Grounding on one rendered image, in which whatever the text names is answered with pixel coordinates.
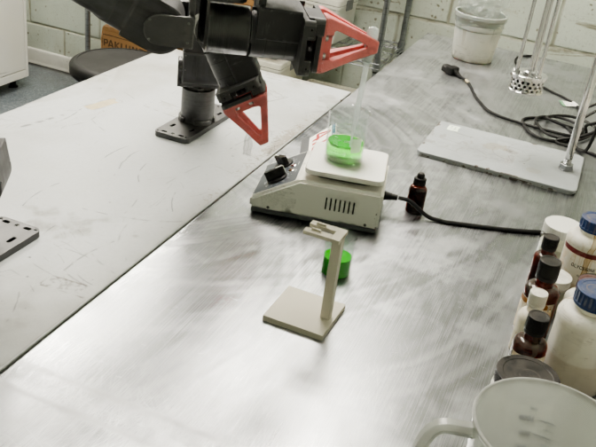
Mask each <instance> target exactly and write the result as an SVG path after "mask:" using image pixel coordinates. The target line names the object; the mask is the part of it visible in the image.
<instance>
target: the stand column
mask: <svg viewBox="0 0 596 447"><path fill-rule="evenodd" d="M595 84H596V54H595V57H594V60H593V63H592V68H591V72H590V74H589V77H588V81H587V84H586V87H585V90H584V95H583V98H582V101H581V105H580V107H579V110H578V114H577V117H576V122H575V125H574V128H573V131H572V134H571V137H570V140H569V145H568V149H567V151H566V154H565V158H564V161H561V163H560V166H558V169H560V170H562V171H566V172H572V171H573V166H574V164H573V163H571V162H572V160H573V157H574V153H575V150H576V145H577V142H578V139H579V137H580V133H581V130H582V127H583V125H584V119H585V116H586V113H587V110H588V107H589V105H590V101H591V98H592V93H593V90H594V87H595Z"/></svg>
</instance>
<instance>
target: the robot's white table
mask: <svg viewBox="0 0 596 447"><path fill-rule="evenodd" d="M178 56H183V51H180V50H177V49H175V50H174V51H172V52H170V53H166V54H155V53H151V54H148V55H146V56H144V57H142V58H140V59H136V60H133V61H131V62H129V63H127V64H124V65H122V66H119V67H116V68H114V69H111V70H109V71H107V72H104V73H103V74H99V75H96V76H94V77H91V78H90V79H88V80H85V81H82V82H79V83H77V84H74V85H72V86H70V87H67V88H65V89H63V90H59V91H57V92H54V93H52V94H50V95H48V96H45V97H43V98H39V99H37V100H35V101H33V102H30V103H28V104H25V105H24V106H21V107H18V108H15V109H13V110H11V111H8V112H6V113H3V114H0V137H5V139H6V143H7V147H8V151H9V155H10V159H11V164H12V172H11V174H10V177H9V179H8V181H7V184H6V186H5V188H4V191H3V193H2V195H1V198H0V216H5V217H8V218H11V219H13V220H16V221H19V222H22V223H24V224H29V225H32V226H34V227H37V228H38V229H39V233H40V237H39V238H38V239H36V240H35V241H33V242H31V243H30V244H28V245H27V246H25V247H23V248H22V249H21V250H19V251H17V252H16V253H14V254H13V255H10V256H9V257H7V258H6V259H4V260H2V261H1V262H0V373H2V372H3V371H4V370H5V369H7V368H8V367H9V366H10V365H12V364H13V363H14V362H16V361H17V360H18V359H20V358H21V357H22V356H24V355H25V354H26V353H27V352H29V351H30V350H31V349H32V348H33V347H34V346H35V345H37V344H38V343H39V342H40V341H42V340H43V339H44V338H46V337H47V336H48V335H49V334H51V333H52V332H53V331H55V330H56V329H57V328H58V327H60V326H61V325H62V324H64V323H65V322H66V321H67V320H68V319H70V318H71V317H72V316H73V315H74V314H75V313H77V312H78V311H79V310H81V309H82V308H83V307H84V306H86V305H87V304H88V303H90V302H91V301H92V300H94V299H95V298H96V297H97V296H99V295H100V294H101V293H103V292H104V291H105V290H106V289H107V288H108V287H110V286H111V285H112V284H113V283H114V282H116V281H117V280H118V279H119V278H121V277H122V276H123V275H125V274H126V273H127V272H128V271H130V270H131V269H132V268H134V267H135V266H136V265H137V264H139V263H140V262H141V261H143V260H144V259H145V258H146V257H147V256H148V255H149V254H151V253H152V252H153V251H154V250H156V249H157V248H158V247H160V246H161V245H162V244H164V243H165V242H166V241H167V240H169V239H170V238H171V237H173V236H174V235H175V234H176V233H178V232H179V231H180V230H182V229H183V228H184V227H185V226H186V225H187V224H188V223H190V222H191V221H192V220H193V219H195V218H196V217H197V216H199V215H200V214H201V213H202V212H204V211H205V210H206V209H207V208H209V207H210V206H211V205H213V204H214V203H215V202H216V201H218V200H219V199H220V198H222V197H223V196H224V195H225V194H226V193H227V192H228V191H230V190H231V189H232V188H233V187H235V186H236V185H237V184H239V183H240V182H241V181H243V180H244V179H245V178H246V177H248V176H249V175H250V174H252V173H253V172H254V171H255V170H257V169H258V168H259V167H261V166H262V165H263V164H264V163H265V162H266V161H267V160H269V159H270V158H271V157H272V156H274V155H275V154H276V153H278V152H279V151H280V150H281V149H283V148H284V147H285V146H286V145H288V144H289V143H290V142H292V141H293V140H294V139H295V138H297V137H298V136H299V135H301V134H302V133H303V131H305V130H306V129H307V128H309V127H310V126H311V125H313V124H314V123H315V122H317V121H318V120H319V119H320V118H322V117H323V116H324V115H325V114H327V113H328V112H329V110H328V108H327V107H326V105H328V104H340V103H341V102H342V100H344V99H345V98H346V97H348V96H349V95H350V94H351V92H350V91H345V90H339V89H335V88H332V87H328V86H325V85H321V84H317V83H313V82H307V81H303V80H299V79H295V78H292V77H288V76H284V75H281V74H274V73H271V72H267V71H263V70H261V73H262V77H263V79H264V80H265V81H266V84H267V91H268V121H269V142H268V143H266V144H264V145H258V144H257V143H256V142H255V141H254V140H253V139H252V138H251V137H250V136H249V135H248V134H247V133H246V132H245V131H244V130H243V129H242V128H240V127H239V126H238V125H237V124H236V123H235V122H233V121H232V120H231V119H230V118H229V119H228V120H226V121H224V122H222V123H221V124H219V125H217V126H216V127H214V128H213V129H211V130H210V131H208V132H207V133H205V134H203V135H202V136H200V137H198V138H197V139H195V140H193V141H192V142H191V143H190V144H181V143H178V142H175V141H171V140H168V139H165V138H162V137H156V136H155V129H157V128H159V127H160V126H161V125H163V124H165V123H167V122H169V121H171V120H173V119H175V118H177V116H178V113H179V112H180V111H181V100H182V87H180V86H177V66H178Z"/></svg>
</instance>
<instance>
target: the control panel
mask: <svg viewBox="0 0 596 447"><path fill-rule="evenodd" d="M306 154H307V152H306V153H301V154H298V155H295V156H293V157H290V158H288V159H292V160H293V163H295V165H293V166H291V165H292V164H293V163H292V164H291V165H290V166H288V167H286V168H285V171H286V174H287V176H286V178H284V179H283V180H281V181H279V182H277V183H275V184H268V181H267V180H266V177H265V175H264V174H263V175H262V177H261V179H260V181H259V183H258V185H257V186H256V188H255V191H254V192H253V193H257V192H261V191H264V190H267V189H270V188H272V187H275V186H278V185H282V184H286V183H289V182H292V181H294V180H295V179H296V178H297V176H298V173H299V171H300V169H301V166H302V164H303V161H304V159H305V156H306ZM276 164H277V163H276V162H274V163H272V164H269V165H268V166H267V168H266V170H265V171H268V170H270V169H274V167H275V165H276ZM289 169H293V170H291V171H288V170H289ZM265 171H264V172H265Z"/></svg>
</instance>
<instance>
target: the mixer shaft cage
mask: <svg viewBox="0 0 596 447"><path fill-rule="evenodd" d="M553 1H554V0H546V2H545V8H544V11H543V15H542V19H541V22H540V26H539V29H538V32H537V39H536V42H535V46H534V49H533V52H532V56H531V60H530V63H529V68H523V67H520V65H521V62H522V55H523V52H524V48H525V45H526V42H527V38H528V34H529V28H530V24H531V21H532V17H533V13H534V11H535V7H536V3H537V0H533V1H532V5H531V8H530V12H529V18H528V22H527V26H526V29H525V32H524V36H523V39H522V43H521V49H520V53H519V57H518V60H517V64H516V68H513V69H511V73H510V75H511V76H512V77H511V81H510V84H509V85H508V89H509V90H511V91H513V92H515V93H518V94H522V95H525V96H534V97H535V96H540V95H542V94H543V91H542V89H543V87H544V83H545V82H546V81H547V78H548V77H547V75H546V74H544V73H542V70H543V66H544V63H545V57H546V54H547V51H548V47H549V44H550V41H551V37H552V34H553V28H554V24H555V21H556V18H557V14H558V11H559V8H560V4H561V0H557V2H556V5H555V9H554V12H553V18H552V22H551V25H550V28H549V32H548V36H547V38H546V42H545V48H544V51H543V55H542V58H541V61H540V65H539V69H538V71H537V62H538V58H539V55H540V52H541V48H542V44H543V41H544V38H545V31H546V28H547V25H548V21H549V18H550V14H551V11H552V8H553ZM521 90H522V91H521ZM525 91H527V92H525Z"/></svg>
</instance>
